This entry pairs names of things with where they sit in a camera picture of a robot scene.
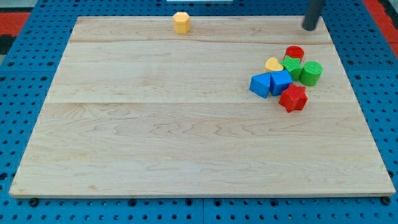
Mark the light wooden board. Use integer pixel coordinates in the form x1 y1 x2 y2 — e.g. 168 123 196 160
9 16 396 198

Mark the blue triangular block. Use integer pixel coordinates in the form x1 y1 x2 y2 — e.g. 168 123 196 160
249 73 271 98

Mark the blue cube block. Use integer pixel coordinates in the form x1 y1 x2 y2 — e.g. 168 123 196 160
270 70 293 96

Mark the yellow heart block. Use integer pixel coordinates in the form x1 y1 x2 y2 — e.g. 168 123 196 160
264 57 284 72

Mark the yellow hexagon block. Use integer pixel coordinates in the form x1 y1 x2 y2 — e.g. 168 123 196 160
173 12 190 34

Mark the red star block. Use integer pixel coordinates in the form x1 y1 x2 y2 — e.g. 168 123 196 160
279 83 308 113

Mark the green star block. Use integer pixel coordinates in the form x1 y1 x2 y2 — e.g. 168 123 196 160
280 55 303 81

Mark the red cylinder block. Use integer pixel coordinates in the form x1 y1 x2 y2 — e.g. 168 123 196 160
284 45 305 60

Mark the green cylinder block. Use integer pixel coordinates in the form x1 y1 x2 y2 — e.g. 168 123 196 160
299 61 323 86

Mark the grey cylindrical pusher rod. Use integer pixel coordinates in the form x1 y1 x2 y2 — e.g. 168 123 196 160
302 0 325 31

